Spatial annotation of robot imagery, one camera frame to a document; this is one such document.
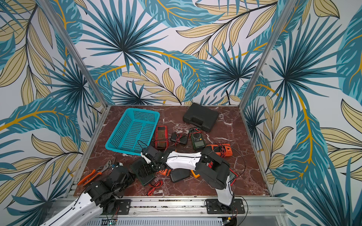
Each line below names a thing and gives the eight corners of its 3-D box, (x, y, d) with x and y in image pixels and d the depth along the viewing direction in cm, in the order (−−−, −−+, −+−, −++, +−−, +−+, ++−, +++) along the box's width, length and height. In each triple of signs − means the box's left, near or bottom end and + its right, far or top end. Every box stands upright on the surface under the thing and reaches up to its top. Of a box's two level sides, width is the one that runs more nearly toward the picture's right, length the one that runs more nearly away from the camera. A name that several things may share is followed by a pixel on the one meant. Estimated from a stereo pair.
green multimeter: (189, 149, 96) (189, 147, 94) (188, 129, 107) (189, 127, 104) (204, 150, 96) (205, 147, 94) (202, 129, 107) (202, 127, 104)
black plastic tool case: (181, 121, 112) (181, 116, 107) (192, 106, 123) (192, 101, 118) (208, 134, 105) (210, 129, 100) (218, 117, 116) (219, 112, 111)
